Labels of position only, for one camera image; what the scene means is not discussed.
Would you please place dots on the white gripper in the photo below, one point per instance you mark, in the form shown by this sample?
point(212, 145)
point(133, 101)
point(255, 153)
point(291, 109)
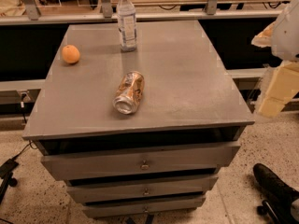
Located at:
point(287, 34)

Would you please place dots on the clear plastic water bottle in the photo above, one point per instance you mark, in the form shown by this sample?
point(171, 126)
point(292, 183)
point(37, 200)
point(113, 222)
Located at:
point(127, 25)

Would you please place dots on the top grey drawer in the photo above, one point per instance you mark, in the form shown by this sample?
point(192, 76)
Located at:
point(135, 161)

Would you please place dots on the grey drawer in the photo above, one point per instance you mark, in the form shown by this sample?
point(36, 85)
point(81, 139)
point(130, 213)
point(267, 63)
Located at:
point(135, 161)
point(141, 188)
point(147, 206)

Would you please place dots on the crushed gold soda can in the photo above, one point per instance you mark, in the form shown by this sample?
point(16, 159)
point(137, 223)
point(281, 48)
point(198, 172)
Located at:
point(129, 93)

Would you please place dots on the grey drawer cabinet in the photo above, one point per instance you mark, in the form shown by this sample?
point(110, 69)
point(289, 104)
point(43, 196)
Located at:
point(140, 131)

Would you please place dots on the middle grey drawer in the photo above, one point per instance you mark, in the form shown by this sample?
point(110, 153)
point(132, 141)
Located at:
point(141, 188)

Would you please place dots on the orange fruit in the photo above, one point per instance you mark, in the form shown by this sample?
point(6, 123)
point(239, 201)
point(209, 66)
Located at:
point(70, 54)

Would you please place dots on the bottom grey drawer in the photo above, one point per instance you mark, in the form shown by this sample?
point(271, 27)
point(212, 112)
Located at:
point(147, 206)

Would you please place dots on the grey metal railing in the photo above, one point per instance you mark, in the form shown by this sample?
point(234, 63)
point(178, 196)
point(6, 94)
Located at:
point(21, 12)

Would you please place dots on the wall power outlet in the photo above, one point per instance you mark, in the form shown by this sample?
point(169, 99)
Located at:
point(25, 96)

